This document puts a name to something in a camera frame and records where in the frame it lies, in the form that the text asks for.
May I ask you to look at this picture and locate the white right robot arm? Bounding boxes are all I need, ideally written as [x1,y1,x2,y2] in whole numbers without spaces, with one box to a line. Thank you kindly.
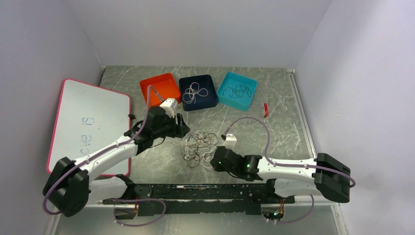
[210,146,354,203]

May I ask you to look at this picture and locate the red white small card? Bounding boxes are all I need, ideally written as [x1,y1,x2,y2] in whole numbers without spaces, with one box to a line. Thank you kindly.
[263,103,269,118]

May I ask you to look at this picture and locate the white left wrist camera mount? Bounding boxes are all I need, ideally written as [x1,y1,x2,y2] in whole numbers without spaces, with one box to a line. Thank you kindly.
[160,98,178,117]

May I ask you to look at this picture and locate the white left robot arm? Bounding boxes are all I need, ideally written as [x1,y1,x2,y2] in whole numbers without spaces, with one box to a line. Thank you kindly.
[43,107,190,217]

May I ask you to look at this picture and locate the dark blue plastic bin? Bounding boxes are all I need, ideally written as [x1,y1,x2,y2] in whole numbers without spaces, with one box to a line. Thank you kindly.
[179,74,218,112]

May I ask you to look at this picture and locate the pink framed whiteboard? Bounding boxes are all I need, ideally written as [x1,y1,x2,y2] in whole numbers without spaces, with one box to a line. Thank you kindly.
[46,79,131,173]

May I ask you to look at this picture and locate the white thin cable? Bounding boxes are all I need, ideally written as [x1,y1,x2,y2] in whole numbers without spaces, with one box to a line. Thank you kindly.
[183,134,216,170]
[182,82,209,105]

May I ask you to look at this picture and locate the dark brown thin cable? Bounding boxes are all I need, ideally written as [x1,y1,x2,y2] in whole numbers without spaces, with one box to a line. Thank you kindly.
[181,131,219,168]

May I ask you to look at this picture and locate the orange plastic bin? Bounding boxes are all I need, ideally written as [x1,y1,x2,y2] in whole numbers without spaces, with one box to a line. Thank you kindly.
[139,73,182,103]

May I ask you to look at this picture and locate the teal plastic bin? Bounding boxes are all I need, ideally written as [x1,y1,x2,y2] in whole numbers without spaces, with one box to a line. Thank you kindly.
[216,72,258,111]

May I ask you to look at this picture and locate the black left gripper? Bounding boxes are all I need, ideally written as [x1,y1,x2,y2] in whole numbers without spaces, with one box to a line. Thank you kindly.
[152,112,190,139]

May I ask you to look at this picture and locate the black thin cable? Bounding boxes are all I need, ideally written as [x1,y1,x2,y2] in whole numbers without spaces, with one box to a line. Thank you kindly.
[222,84,253,98]

